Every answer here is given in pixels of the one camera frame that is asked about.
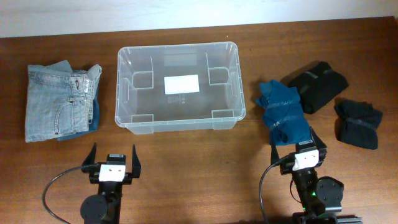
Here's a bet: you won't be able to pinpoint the clear plastic storage container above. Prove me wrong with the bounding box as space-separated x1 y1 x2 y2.
115 42 246 134

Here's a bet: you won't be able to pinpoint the white label in container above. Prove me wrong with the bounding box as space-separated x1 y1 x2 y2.
164 75 200 95

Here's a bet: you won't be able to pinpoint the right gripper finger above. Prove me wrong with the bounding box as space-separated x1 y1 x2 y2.
310 127 327 151
271 143 280 165

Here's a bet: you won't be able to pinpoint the small black garment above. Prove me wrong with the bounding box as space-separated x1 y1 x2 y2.
334 100 383 150

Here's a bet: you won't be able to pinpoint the light blue jeans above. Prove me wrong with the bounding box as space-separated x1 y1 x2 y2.
25 60 102 142

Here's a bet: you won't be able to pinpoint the dark blue jeans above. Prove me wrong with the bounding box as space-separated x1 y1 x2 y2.
57 91 100 141

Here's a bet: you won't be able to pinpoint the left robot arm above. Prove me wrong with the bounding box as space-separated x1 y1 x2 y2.
80 145 141 224

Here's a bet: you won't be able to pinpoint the large black garment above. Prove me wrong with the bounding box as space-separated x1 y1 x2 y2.
288 62 349 114

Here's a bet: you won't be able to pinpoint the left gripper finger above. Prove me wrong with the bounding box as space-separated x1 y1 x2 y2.
81 143 97 173
132 145 141 179

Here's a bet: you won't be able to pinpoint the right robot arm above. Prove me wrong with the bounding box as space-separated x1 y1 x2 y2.
271 129 344 223

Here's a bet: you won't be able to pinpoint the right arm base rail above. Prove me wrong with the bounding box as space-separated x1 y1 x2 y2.
292 213 363 224

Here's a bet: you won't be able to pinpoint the teal shirt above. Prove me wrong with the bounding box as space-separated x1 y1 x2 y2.
256 80 311 146

